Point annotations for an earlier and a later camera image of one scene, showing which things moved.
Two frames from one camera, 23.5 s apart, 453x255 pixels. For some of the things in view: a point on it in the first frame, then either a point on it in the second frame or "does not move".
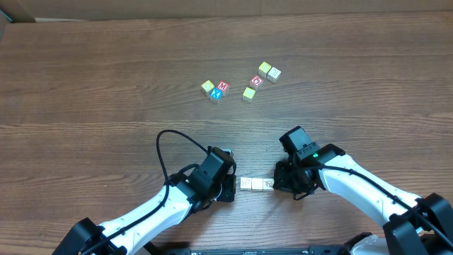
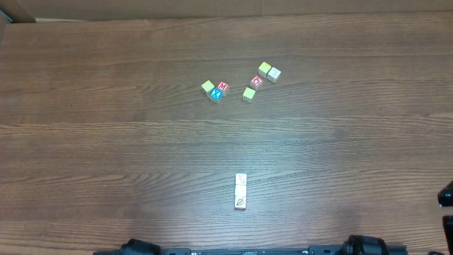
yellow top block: [257, 184] -> [241, 190]
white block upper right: [273, 74] does not move
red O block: [257, 81] does not move
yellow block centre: [248, 94] does not move
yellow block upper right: [263, 68] does not move
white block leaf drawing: [267, 184] -> [240, 202]
